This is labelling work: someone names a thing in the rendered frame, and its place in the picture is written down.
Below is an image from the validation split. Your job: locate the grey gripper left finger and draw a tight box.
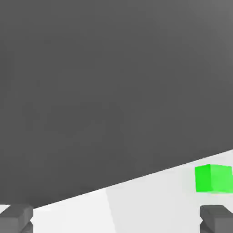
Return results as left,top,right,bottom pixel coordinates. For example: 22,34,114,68
0,204,34,233

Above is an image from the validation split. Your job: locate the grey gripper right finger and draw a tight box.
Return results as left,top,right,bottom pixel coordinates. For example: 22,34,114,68
199,204,233,233

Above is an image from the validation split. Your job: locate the small green cube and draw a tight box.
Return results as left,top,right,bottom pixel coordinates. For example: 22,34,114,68
194,163,233,194

